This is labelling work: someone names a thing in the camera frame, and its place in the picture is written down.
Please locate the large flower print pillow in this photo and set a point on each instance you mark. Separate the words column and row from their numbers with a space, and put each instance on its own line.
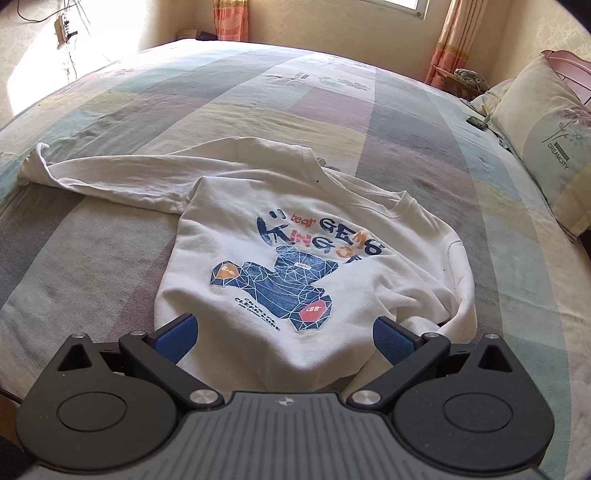
column 545, row 134

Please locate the pink orange curtain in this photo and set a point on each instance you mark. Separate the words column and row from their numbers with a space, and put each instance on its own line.
column 455, row 41
column 230, row 21

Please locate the small pale pillow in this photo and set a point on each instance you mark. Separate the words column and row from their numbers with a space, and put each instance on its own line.
column 490, row 99

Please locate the wooden headboard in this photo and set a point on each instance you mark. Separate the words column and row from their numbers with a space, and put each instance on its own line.
column 579, row 74

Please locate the small dark box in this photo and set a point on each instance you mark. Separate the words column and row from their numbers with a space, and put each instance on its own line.
column 203, row 35

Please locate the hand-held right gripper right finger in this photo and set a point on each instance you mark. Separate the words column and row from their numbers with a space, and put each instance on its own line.
column 391, row 344

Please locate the beige wall power strip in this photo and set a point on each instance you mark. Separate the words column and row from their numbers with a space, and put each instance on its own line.
column 60, row 28

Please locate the window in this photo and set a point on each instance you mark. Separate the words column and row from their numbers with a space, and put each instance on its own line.
column 407, row 3

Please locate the wooden bedside table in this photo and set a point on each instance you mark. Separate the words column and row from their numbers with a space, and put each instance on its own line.
column 443, row 81

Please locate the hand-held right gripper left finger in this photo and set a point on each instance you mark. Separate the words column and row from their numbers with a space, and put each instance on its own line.
column 178, row 340

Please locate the white printed sweatshirt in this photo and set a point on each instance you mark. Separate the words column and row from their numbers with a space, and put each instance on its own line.
column 277, row 194

